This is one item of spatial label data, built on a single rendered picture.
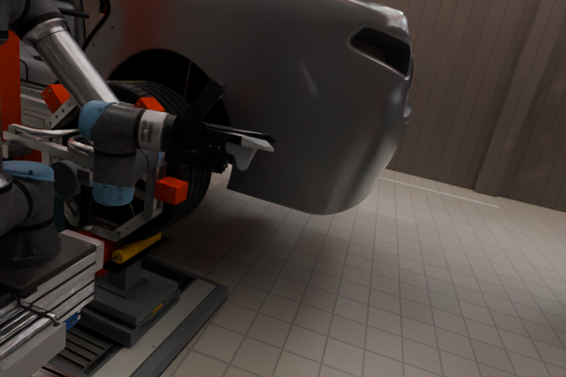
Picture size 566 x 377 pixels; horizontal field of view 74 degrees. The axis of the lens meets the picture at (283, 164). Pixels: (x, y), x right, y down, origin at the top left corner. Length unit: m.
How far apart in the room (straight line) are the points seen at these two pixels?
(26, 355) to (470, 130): 5.58
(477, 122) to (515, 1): 1.59
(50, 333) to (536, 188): 5.98
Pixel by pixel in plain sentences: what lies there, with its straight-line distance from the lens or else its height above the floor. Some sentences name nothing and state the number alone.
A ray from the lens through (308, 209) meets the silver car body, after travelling 1.66.
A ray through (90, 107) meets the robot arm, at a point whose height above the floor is 1.24.
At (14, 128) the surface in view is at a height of 1.00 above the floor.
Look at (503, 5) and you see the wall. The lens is 5.97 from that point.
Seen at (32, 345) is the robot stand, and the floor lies 0.73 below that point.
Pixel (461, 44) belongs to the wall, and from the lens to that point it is 5.84.
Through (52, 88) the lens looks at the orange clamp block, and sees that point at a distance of 1.67.
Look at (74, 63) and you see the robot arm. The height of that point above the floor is 1.30.
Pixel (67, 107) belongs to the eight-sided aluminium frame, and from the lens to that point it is 1.62.
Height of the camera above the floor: 1.40
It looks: 16 degrees down
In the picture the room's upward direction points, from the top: 11 degrees clockwise
